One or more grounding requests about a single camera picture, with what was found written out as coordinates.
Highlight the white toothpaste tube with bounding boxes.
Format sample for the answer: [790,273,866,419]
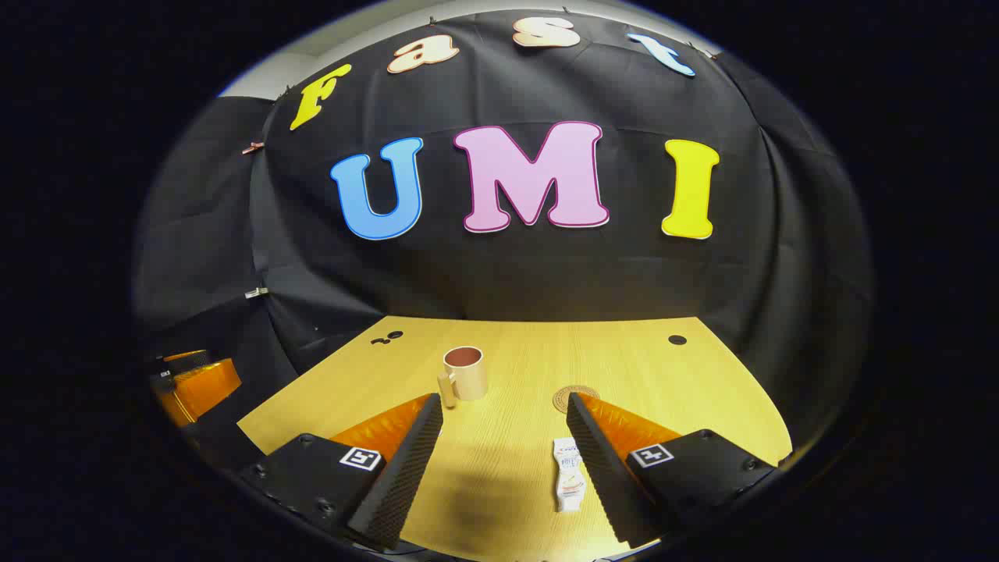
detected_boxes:
[553,437,588,513]

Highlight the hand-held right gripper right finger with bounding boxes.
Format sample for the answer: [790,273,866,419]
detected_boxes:
[566,392,777,549]

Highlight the beige cup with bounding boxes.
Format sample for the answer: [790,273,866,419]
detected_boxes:
[437,346,489,408]

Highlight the round brown coaster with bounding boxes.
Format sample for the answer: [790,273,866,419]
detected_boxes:
[553,385,602,414]

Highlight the wooden desktop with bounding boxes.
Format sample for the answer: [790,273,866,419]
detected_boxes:
[236,315,793,562]

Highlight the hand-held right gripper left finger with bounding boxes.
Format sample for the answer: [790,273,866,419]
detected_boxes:
[238,393,444,551]

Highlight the black backdrop cloth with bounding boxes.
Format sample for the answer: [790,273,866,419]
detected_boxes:
[133,9,873,469]

